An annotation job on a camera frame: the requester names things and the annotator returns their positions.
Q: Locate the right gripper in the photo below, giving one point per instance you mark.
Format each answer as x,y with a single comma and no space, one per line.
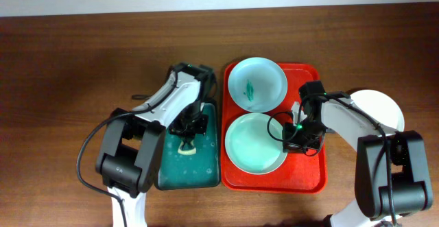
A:
291,145

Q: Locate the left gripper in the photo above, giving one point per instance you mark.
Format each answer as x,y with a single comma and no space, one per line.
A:
188,129

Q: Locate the green yellow sponge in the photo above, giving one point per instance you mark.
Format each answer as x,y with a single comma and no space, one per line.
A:
187,148

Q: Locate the light green plate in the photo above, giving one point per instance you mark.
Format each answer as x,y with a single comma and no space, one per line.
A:
252,143

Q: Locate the light blue plate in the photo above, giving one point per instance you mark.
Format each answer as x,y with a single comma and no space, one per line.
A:
257,84

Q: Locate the white plate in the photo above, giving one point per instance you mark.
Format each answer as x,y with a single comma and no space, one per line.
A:
381,107

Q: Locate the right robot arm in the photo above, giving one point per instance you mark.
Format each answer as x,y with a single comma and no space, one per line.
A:
391,173

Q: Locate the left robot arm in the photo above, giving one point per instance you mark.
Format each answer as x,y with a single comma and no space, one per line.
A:
130,155

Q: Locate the red plastic tray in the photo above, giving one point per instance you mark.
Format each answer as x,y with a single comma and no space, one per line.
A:
300,173

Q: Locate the dark green water tray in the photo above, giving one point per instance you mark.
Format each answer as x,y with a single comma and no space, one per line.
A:
198,170

